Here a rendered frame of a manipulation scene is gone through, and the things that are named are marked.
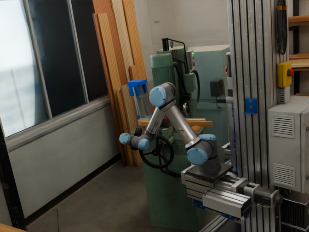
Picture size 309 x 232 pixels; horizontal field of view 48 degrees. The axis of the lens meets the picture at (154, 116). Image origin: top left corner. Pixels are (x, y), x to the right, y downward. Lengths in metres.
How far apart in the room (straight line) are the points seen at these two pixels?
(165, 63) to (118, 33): 1.87
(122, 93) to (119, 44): 0.67
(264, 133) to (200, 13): 3.20
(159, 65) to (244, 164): 1.02
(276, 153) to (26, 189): 2.42
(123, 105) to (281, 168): 2.57
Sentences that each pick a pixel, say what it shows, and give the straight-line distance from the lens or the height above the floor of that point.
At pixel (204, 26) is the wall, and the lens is 5.12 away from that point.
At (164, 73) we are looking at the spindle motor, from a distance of 2.79.
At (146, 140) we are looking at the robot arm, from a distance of 2.30.
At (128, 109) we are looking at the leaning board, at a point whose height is 0.74.
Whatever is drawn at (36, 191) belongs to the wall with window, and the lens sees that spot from 3.75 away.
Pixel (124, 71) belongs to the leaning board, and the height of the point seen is 1.17.
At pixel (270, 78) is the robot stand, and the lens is 2.07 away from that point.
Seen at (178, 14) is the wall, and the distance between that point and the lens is 5.26.
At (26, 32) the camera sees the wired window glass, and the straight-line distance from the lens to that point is 3.72.
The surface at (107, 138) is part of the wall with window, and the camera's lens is 4.53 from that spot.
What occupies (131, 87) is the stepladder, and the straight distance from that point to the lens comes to 3.76.
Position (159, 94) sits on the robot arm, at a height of 1.37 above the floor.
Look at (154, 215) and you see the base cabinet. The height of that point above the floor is 0.11.
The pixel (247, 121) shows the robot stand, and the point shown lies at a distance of 2.20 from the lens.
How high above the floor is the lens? 1.82
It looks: 16 degrees down
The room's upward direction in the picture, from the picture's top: 7 degrees counter-clockwise
